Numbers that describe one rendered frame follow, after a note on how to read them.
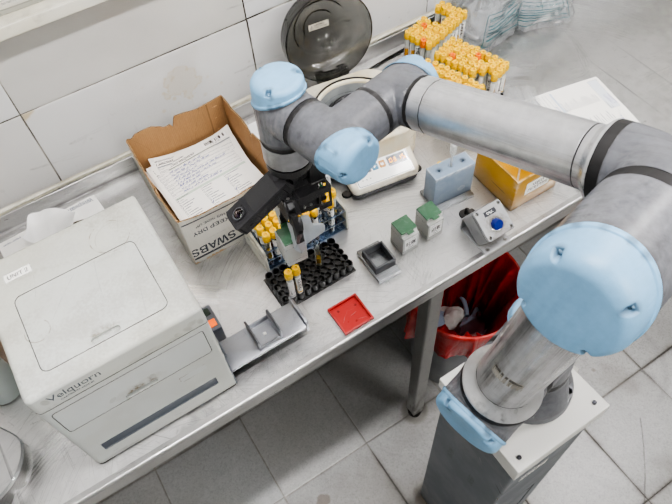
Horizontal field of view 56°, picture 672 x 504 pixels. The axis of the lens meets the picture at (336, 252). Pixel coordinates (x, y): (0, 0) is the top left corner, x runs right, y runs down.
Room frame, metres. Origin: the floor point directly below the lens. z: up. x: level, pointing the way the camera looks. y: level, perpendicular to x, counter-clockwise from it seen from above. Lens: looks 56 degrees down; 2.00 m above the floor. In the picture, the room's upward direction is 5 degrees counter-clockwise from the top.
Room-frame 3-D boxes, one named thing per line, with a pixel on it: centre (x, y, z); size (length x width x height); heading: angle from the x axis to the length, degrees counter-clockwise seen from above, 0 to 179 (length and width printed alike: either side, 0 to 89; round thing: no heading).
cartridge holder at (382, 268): (0.73, -0.09, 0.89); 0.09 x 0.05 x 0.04; 26
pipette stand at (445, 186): (0.90, -0.26, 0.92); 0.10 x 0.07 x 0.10; 113
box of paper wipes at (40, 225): (0.84, 0.59, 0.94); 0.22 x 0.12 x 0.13; 122
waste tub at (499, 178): (0.92, -0.42, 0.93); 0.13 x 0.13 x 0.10; 28
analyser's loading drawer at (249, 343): (0.56, 0.17, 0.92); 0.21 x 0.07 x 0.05; 118
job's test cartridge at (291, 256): (0.66, 0.08, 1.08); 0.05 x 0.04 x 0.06; 24
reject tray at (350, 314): (0.61, -0.02, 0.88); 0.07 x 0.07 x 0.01; 28
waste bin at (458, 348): (0.92, -0.35, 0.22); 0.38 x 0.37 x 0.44; 118
